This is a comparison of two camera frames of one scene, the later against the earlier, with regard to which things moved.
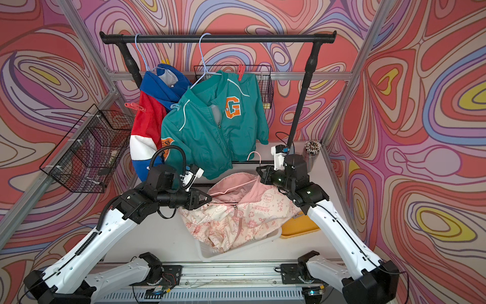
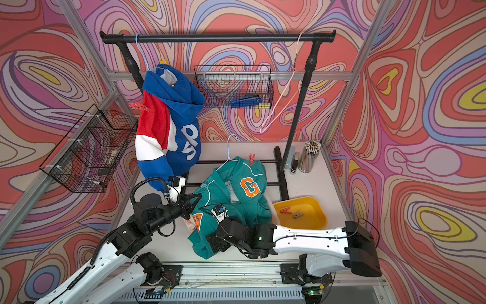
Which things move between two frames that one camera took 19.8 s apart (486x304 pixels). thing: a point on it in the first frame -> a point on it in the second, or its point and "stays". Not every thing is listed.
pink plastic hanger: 260,157 -> 290,78
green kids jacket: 221,120 -> 240,187
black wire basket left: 85,160 stays
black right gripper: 266,177 -> 212,239
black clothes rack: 317,37 stays
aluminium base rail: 231,282 stays
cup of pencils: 311,150 stays
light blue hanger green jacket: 205,71 -> 228,153
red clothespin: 242,69 -> 251,158
